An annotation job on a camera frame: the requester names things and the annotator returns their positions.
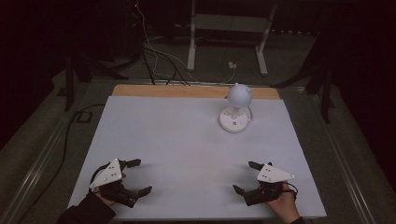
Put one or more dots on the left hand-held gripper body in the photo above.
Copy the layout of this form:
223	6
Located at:
109	174

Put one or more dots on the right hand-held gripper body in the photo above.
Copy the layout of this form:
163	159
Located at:
274	174

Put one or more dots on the person's left hand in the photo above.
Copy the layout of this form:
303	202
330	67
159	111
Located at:
107	202

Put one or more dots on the person's right hand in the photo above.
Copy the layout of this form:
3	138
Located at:
286	207

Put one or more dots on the pale grey table mat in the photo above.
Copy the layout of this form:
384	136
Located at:
186	149

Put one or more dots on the white round desk lamp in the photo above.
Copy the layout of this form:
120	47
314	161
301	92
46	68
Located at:
239	95

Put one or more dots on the wooden table board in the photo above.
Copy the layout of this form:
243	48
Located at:
174	91

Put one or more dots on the black tripod stand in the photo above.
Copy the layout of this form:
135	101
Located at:
325	90
70	84

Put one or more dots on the white plug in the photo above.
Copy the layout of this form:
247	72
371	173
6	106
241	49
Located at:
232	65

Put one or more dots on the aluminium frame rail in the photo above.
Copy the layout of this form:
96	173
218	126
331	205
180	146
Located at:
345	161
34	177

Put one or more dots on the grey metal stand frame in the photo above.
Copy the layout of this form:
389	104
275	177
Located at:
230	23

